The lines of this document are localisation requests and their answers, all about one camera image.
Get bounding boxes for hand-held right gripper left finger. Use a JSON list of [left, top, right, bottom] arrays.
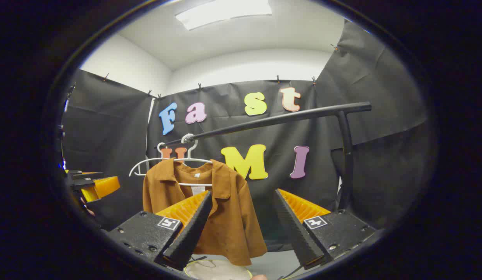
[[107, 190, 213, 271]]

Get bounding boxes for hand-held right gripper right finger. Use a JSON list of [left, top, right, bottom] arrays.
[[273, 188, 377, 270]]

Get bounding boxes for brown jacket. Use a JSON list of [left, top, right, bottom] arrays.
[[143, 157, 268, 267]]

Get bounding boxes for cream laundry hamper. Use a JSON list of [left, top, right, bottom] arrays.
[[184, 259, 253, 280]]

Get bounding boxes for black clothes rack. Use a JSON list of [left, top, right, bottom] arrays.
[[155, 102, 372, 212]]

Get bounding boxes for black backdrop cloth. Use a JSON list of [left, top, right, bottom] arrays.
[[61, 19, 428, 249]]

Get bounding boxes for ceiling light panel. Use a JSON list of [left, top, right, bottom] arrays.
[[175, 0, 272, 31]]

